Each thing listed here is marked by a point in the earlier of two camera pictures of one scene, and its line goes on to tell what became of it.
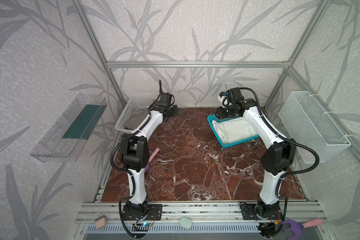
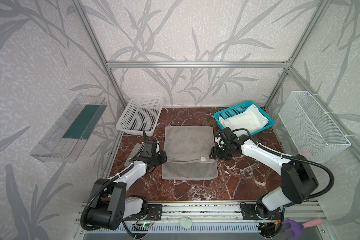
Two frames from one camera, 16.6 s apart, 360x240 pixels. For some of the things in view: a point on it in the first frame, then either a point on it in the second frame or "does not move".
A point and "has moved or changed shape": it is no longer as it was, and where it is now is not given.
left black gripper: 172,110 -> 161,157
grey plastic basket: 136,104 does not move
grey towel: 135,119 -> 188,149
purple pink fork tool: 296,227 does not move
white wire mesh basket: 307,124 does not move
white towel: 234,129 has moved or changed shape
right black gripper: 223,113 -> 217,151
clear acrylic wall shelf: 64,142 does not move
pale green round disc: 185,223 does not move
